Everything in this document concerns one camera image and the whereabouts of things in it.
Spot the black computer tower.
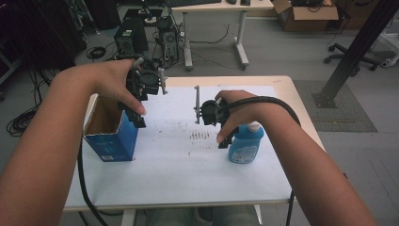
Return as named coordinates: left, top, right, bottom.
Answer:
left=113, top=16, right=150, bottom=60

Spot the black office chair base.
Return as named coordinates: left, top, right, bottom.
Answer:
left=324, top=42, right=381, bottom=72

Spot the black cable bundle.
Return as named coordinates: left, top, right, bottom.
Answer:
left=6, top=105, right=43, bottom=138

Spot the person's left hand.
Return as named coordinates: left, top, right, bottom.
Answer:
left=59, top=58, right=148, bottom=117

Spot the person's right hand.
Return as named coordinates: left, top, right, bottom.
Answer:
left=215, top=89, right=271, bottom=144

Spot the blue detergent bottle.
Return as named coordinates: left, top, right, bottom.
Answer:
left=228, top=121, right=265, bottom=165

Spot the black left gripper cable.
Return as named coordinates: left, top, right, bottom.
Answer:
left=76, top=139, right=109, bottom=226

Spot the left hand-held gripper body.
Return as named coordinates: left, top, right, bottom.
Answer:
left=126, top=56, right=169, bottom=102

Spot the black metal post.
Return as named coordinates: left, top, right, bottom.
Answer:
left=311, top=0, right=399, bottom=109

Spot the white paper sheet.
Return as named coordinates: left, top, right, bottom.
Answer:
left=64, top=85, right=294, bottom=211

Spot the grey floor mat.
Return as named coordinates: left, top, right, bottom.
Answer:
left=293, top=79, right=378, bottom=133

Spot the white desk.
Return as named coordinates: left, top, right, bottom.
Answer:
left=170, top=0, right=275, bottom=72

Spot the brown cardboard box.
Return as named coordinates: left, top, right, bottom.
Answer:
left=272, top=0, right=341, bottom=33

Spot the coiled black cable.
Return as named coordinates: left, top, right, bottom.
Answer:
left=86, top=45, right=107, bottom=60

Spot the white table leg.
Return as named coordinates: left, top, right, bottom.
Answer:
left=120, top=208, right=137, bottom=226

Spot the black keyboard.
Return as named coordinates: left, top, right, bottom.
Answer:
left=165, top=0, right=222, bottom=8

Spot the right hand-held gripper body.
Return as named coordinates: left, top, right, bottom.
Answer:
left=193, top=85, right=231, bottom=127

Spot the blue cardboard box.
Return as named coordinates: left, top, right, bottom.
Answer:
left=82, top=93, right=141, bottom=163

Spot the grey open computer case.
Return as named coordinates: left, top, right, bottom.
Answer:
left=157, top=18, right=181, bottom=65

